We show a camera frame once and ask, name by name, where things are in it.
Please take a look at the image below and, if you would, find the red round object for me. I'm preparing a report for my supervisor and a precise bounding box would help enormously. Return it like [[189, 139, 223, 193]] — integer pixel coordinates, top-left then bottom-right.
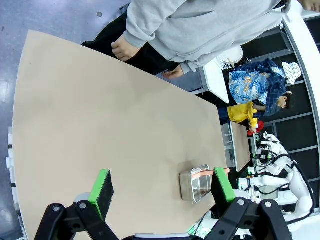
[[247, 120, 265, 137]]

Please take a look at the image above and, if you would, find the yellow garment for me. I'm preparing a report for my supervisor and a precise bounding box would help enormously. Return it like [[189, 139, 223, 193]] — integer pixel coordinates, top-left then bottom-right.
[[227, 101, 259, 129]]

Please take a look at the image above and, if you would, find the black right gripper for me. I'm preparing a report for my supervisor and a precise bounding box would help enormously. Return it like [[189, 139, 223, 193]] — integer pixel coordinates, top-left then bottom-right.
[[203, 148, 293, 240]]

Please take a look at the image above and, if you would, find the white plate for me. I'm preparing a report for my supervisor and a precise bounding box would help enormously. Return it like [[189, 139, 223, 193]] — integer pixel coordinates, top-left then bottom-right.
[[223, 46, 244, 64]]

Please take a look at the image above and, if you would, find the person's right hand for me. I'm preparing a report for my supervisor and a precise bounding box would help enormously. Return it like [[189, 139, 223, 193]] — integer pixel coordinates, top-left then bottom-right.
[[111, 33, 141, 63]]

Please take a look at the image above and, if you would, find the person in plaid shirt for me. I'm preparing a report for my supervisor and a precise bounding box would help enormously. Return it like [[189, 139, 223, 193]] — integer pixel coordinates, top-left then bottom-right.
[[257, 58, 296, 118]]

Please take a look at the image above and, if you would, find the pink lint roller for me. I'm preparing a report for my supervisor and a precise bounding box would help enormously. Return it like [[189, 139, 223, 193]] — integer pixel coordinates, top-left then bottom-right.
[[191, 167, 231, 179]]

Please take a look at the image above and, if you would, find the person's left forearm grey sleeve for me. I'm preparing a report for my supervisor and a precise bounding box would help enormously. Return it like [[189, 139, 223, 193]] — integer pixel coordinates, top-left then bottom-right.
[[179, 58, 213, 75]]

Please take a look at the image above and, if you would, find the stainless steel rectangular container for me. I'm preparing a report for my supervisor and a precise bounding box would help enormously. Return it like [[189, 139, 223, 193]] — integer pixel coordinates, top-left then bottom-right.
[[179, 164, 213, 204]]

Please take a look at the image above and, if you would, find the blue floral cloth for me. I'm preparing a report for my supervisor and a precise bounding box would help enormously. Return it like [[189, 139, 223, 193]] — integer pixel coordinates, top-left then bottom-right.
[[228, 63, 272, 105]]

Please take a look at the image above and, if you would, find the person's right forearm grey sleeve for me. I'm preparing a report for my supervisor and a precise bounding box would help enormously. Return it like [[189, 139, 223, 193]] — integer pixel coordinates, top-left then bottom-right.
[[123, 0, 176, 49]]

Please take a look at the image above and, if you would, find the person's left hand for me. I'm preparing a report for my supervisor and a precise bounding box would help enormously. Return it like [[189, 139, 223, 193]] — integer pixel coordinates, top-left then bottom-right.
[[161, 69, 185, 80]]

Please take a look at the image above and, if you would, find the brown covered table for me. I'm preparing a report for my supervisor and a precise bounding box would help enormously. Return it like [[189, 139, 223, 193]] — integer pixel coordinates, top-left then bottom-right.
[[229, 121, 251, 173]]

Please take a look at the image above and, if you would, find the white wire dish rack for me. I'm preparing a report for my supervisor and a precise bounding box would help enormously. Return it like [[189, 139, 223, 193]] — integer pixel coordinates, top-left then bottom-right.
[[216, 53, 237, 70]]

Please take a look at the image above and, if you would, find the white side table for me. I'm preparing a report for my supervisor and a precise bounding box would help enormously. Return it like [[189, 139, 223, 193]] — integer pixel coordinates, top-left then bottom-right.
[[202, 57, 230, 105]]

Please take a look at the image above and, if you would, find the left gripper black finger with green pad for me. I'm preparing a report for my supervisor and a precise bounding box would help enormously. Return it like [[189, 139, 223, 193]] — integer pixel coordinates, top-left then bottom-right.
[[33, 169, 121, 240]]

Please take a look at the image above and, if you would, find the person in grey hoodie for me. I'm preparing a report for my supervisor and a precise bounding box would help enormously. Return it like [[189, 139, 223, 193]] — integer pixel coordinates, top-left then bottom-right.
[[81, 0, 320, 76]]

